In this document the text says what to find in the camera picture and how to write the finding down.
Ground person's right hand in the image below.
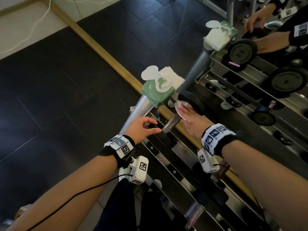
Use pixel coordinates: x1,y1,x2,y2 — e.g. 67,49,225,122
179,104,215,140

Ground person's left hand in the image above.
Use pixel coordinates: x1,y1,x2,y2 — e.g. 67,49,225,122
124,116,162,145

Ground white wet wipe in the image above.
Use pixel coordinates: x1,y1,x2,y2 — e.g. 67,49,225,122
174,100,193,121

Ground black dumbbell with steel handle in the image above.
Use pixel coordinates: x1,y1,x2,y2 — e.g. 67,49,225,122
184,162,229,230
147,91,205,148

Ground person's right forearm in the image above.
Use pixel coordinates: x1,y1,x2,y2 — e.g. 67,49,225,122
221,140,308,231

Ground person's left forearm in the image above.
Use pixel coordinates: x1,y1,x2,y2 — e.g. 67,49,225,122
7,154,119,231

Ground silver metal dumbbell rack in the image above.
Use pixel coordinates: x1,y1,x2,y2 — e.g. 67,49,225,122
119,95,273,231

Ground black wristband with marker tags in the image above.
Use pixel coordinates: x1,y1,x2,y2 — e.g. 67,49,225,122
98,135,137,169
201,123,244,157

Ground green pack of wet wipes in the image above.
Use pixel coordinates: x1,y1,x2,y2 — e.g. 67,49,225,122
141,65,185,108

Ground person's dark trousers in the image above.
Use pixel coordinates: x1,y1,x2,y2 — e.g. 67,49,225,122
93,178,191,231

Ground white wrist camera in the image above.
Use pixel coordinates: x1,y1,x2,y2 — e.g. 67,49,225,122
197,149,220,174
119,155,149,184

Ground wooden mirror frame strip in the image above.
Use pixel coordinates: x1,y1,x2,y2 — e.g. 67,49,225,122
40,0,257,205

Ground black cable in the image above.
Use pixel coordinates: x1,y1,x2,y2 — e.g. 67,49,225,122
25,174,133,231

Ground white cable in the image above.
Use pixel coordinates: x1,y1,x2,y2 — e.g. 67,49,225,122
0,0,52,55

